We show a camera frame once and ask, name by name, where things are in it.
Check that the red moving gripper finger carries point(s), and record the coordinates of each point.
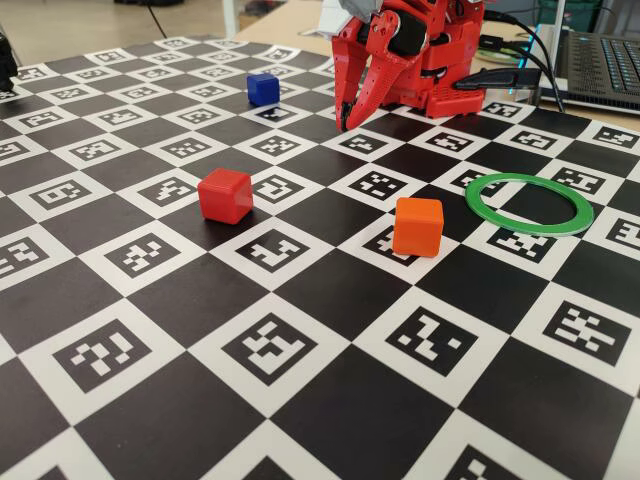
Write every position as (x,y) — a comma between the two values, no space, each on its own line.
(385,65)

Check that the red fixed gripper finger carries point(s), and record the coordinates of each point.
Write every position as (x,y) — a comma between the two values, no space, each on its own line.
(347,65)

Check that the blue cube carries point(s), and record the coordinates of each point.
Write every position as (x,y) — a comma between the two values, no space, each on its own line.
(262,90)

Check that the orange cube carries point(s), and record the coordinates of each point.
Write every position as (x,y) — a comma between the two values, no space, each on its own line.
(417,227)

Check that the red cube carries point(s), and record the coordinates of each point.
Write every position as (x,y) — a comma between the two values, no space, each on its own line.
(222,197)

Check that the red perforated robot base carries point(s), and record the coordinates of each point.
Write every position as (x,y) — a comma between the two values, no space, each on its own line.
(450,102)

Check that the red robot arm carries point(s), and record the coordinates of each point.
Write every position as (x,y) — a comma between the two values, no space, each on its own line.
(452,45)

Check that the black white marker strip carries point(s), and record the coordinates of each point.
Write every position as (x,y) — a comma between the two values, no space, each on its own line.
(325,34)

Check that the green white disc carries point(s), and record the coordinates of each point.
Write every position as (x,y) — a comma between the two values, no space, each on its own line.
(495,56)

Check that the black power plug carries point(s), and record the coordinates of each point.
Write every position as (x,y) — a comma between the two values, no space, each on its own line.
(500,79)

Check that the white table leg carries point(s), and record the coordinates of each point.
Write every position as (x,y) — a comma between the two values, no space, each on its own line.
(230,17)

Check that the grey laptop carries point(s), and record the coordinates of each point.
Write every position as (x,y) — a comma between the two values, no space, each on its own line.
(600,65)

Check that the black white marker checkerboard mat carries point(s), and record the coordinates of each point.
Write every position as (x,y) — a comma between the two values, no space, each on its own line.
(320,310)

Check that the black stand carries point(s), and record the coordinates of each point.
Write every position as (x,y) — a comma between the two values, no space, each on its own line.
(6,60)

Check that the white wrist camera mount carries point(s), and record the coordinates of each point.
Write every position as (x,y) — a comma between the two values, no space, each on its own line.
(332,20)

